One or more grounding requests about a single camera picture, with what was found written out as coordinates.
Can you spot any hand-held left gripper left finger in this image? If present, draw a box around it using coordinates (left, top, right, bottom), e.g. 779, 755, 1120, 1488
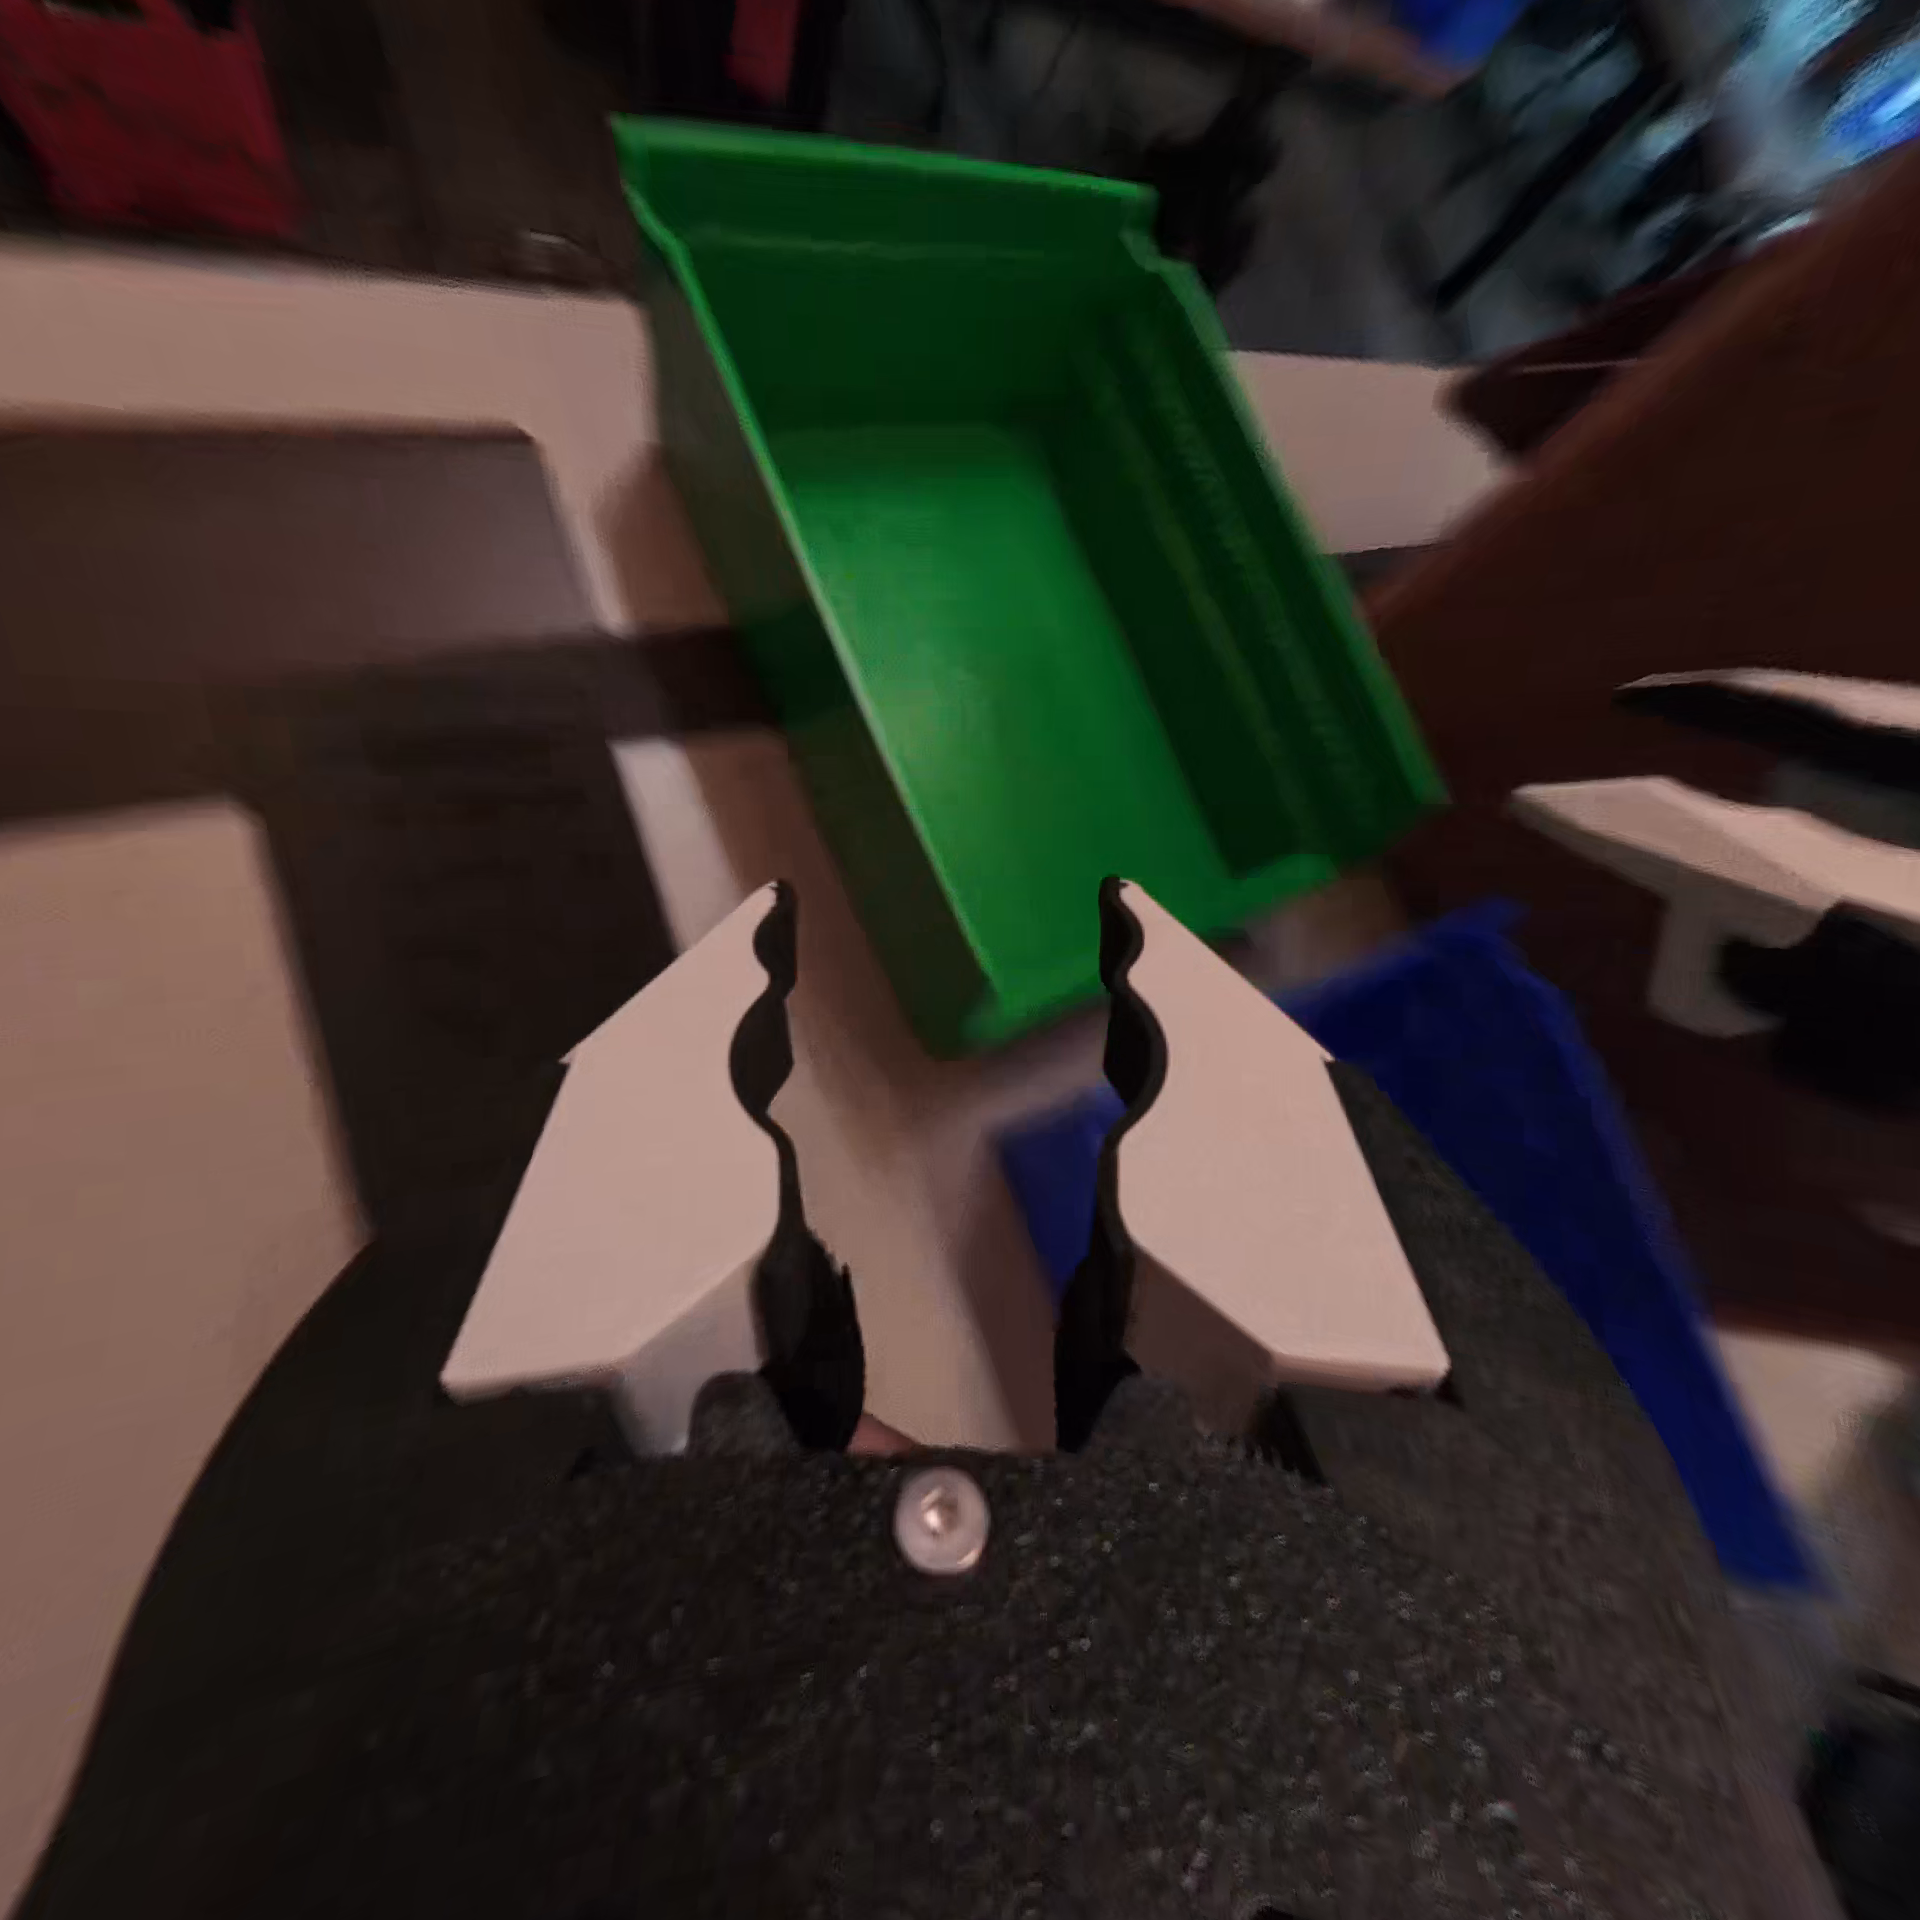
439, 880, 869, 1457

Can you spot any red cloth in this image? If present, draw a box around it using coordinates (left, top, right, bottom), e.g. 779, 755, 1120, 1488
0, 0, 294, 241

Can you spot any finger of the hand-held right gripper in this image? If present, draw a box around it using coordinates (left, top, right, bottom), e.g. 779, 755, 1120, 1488
1506, 776, 1920, 1039
1612, 666, 1920, 751

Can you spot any white desk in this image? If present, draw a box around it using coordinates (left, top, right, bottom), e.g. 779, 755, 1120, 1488
0, 239, 1920, 1892

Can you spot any blue plastic bin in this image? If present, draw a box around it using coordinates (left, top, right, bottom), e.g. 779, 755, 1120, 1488
996, 900, 1824, 1592

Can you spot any brown divider panel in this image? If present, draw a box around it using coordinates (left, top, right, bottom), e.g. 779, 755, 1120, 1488
1357, 149, 1920, 1321

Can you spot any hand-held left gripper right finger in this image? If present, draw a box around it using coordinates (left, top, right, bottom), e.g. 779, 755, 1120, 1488
1053, 876, 1451, 1449

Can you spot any green plastic bin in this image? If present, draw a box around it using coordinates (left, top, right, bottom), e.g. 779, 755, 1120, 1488
610, 115, 1449, 1059

